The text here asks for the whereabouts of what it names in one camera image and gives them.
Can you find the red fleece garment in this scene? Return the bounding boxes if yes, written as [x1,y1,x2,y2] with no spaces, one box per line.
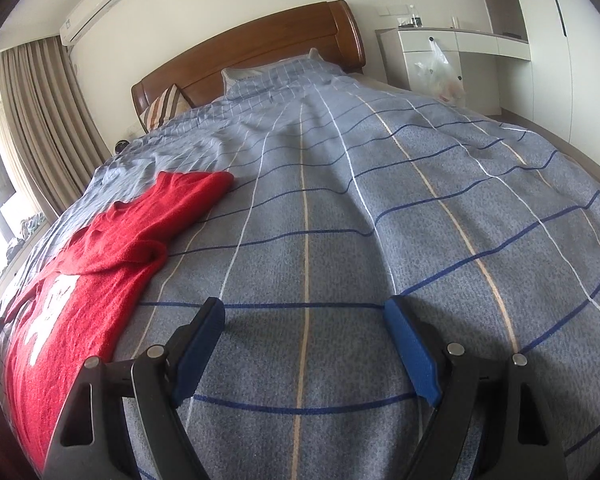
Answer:
[4,171,234,469]

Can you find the clothes pile on windowsill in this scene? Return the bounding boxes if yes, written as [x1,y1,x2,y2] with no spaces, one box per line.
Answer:
[5,212,46,262]

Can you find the blue plaid duvet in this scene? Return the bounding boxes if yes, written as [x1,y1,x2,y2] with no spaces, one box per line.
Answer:
[17,60,600,479]

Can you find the small black bedside clock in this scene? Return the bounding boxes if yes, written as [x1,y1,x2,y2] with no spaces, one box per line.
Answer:
[114,140,130,154]

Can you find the beige curtain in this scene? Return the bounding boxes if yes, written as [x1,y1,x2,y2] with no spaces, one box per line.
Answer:
[0,36,111,218]

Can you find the striped brown pillow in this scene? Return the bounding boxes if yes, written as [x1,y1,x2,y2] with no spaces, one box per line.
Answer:
[140,84,192,133]

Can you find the white plastic bag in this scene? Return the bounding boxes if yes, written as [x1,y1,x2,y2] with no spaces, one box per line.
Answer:
[414,36,466,106]

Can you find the white desk with drawers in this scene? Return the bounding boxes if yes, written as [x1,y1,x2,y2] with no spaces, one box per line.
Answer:
[377,27,531,116]

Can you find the white wardrobe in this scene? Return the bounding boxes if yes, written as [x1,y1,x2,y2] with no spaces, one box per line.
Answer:
[484,0,600,166]

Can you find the grey white pillow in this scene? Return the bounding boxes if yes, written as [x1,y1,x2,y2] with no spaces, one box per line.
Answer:
[221,48,323,93]

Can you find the small items on desk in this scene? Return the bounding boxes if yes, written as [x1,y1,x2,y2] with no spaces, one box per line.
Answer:
[398,3,462,32]

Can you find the wooden headboard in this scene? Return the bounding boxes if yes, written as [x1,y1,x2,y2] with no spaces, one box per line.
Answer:
[131,0,366,115]

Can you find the white air conditioner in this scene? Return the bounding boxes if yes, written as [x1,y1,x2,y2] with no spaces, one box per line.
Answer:
[59,0,121,47]

